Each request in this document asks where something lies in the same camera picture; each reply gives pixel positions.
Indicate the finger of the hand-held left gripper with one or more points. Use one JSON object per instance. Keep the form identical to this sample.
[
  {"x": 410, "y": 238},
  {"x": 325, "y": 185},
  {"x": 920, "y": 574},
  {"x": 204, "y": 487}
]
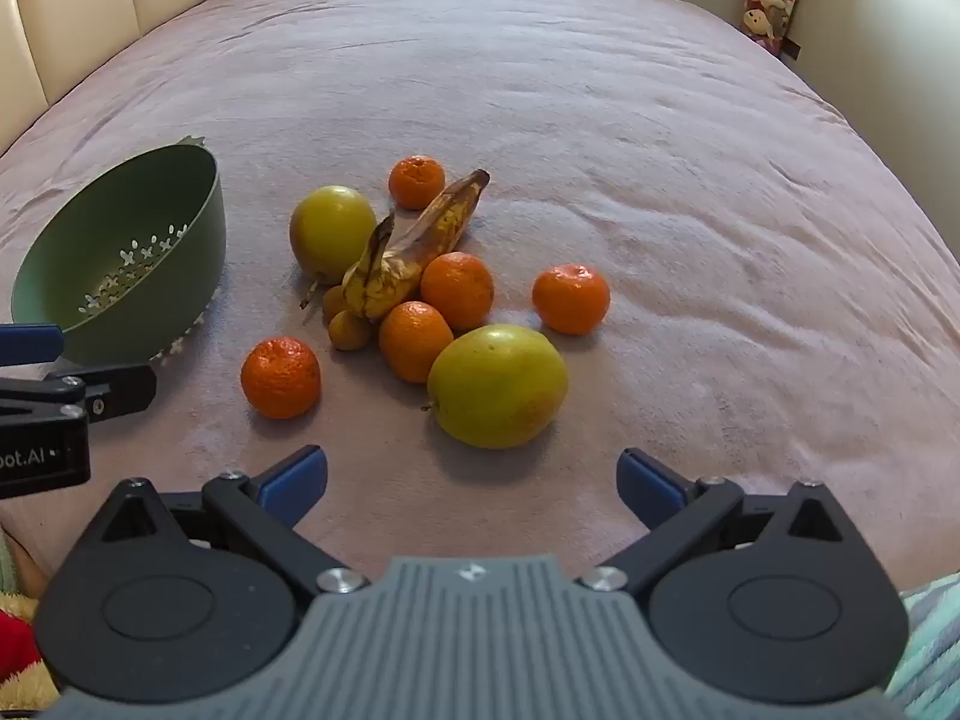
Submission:
[
  {"x": 120, "y": 390},
  {"x": 30, "y": 343}
]

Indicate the teal knit blanket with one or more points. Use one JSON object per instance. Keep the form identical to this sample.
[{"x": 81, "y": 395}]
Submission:
[{"x": 934, "y": 652}]

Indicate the spotted ripe banana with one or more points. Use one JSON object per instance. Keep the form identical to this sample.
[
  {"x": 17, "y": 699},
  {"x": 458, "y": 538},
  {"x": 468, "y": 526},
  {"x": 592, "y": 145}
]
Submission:
[{"x": 427, "y": 240}]

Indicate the red and yellow plush cloth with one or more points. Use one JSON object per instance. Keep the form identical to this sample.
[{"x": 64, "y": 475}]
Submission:
[{"x": 19, "y": 652}]

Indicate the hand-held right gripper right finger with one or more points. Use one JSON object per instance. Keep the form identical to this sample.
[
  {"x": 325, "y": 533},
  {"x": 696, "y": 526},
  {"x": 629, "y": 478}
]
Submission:
[{"x": 645, "y": 487}]

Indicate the green colander bowl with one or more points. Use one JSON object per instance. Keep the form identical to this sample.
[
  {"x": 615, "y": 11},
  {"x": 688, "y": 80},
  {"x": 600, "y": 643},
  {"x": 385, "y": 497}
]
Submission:
[{"x": 187, "y": 240}]

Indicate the small yellow fruit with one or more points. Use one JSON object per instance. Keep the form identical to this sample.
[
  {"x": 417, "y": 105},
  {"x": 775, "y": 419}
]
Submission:
[
  {"x": 349, "y": 331},
  {"x": 334, "y": 304}
]

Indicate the orange tangerine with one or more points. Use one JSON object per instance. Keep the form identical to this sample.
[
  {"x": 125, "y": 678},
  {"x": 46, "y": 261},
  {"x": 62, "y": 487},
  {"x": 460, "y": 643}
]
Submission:
[
  {"x": 459, "y": 291},
  {"x": 412, "y": 343},
  {"x": 280, "y": 377},
  {"x": 571, "y": 298},
  {"x": 416, "y": 181}
]

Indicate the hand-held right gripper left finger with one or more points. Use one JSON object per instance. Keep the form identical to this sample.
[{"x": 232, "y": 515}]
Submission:
[{"x": 296, "y": 484}]

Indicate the cream padded headboard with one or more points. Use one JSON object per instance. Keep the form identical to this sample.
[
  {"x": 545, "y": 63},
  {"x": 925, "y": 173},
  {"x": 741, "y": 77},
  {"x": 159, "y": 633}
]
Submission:
[{"x": 75, "y": 7}]

